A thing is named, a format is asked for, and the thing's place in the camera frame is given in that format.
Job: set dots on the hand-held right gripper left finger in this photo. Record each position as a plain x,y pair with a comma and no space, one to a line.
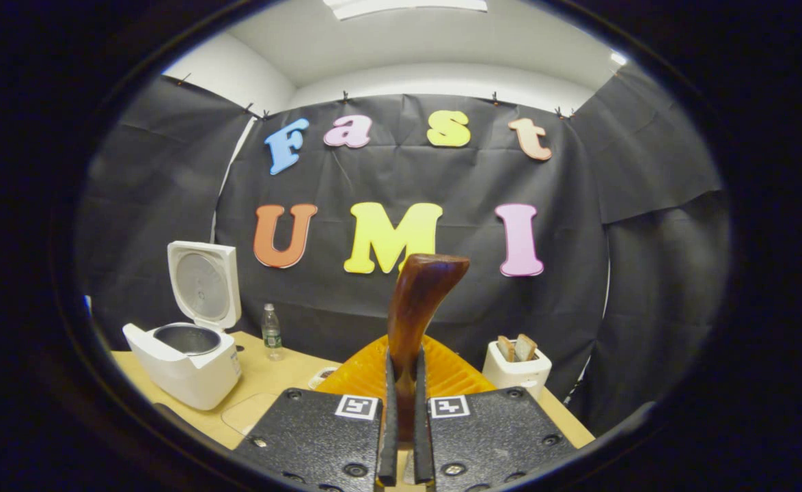
319,437

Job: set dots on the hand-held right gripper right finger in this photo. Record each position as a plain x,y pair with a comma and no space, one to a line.
490,437

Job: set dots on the white rice cooker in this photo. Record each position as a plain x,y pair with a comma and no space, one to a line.
189,376

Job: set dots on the brown wooden spoon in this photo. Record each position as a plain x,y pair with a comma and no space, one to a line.
421,294

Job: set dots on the white divided grain dish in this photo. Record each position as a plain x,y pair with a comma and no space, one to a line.
322,377

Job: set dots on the white toaster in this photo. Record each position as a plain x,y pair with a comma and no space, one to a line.
517,376

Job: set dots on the toasted bread slice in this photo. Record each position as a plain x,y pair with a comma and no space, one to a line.
526,347
506,348

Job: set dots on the clear plastic water bottle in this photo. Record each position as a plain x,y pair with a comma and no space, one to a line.
272,335

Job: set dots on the black backdrop cloth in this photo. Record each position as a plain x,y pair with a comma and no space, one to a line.
455,184

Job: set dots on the small ceiling light panel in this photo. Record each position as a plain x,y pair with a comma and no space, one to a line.
618,59

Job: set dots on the large ceiling light panel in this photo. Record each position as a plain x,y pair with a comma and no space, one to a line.
408,5

